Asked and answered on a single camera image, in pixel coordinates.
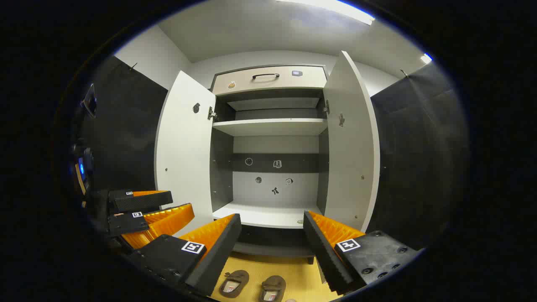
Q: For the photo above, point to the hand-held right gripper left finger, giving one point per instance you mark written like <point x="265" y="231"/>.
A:
<point x="220" y="247"/>

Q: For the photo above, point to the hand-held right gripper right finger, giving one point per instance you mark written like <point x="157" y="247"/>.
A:
<point x="325" y="251"/>

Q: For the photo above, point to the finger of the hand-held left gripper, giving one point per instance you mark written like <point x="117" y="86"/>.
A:
<point x="142" y="201"/>
<point x="128" y="223"/>

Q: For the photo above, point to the brown fuzzy shoe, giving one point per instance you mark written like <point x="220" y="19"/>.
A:
<point x="272" y="287"/>
<point x="234" y="283"/>

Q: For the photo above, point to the white cabinet door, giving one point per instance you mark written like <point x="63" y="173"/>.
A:
<point x="184" y="159"/>
<point x="350" y="167"/>

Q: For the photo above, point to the white and grey shoe cabinet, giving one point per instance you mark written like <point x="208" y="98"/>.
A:
<point x="272" y="216"/>

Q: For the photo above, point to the metal door hinge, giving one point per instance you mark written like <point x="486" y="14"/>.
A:
<point x="326" y="107"/>
<point x="212" y="113"/>

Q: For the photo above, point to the white cabinet shelf board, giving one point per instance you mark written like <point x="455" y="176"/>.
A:
<point x="272" y="126"/>

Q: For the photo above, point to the beige cabinet drawer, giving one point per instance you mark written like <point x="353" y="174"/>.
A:
<point x="268" y="84"/>

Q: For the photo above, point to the small ceiling light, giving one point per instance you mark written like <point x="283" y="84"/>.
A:
<point x="426" y="58"/>

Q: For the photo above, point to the long ceiling light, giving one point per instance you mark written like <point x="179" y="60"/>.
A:
<point x="335" y="9"/>

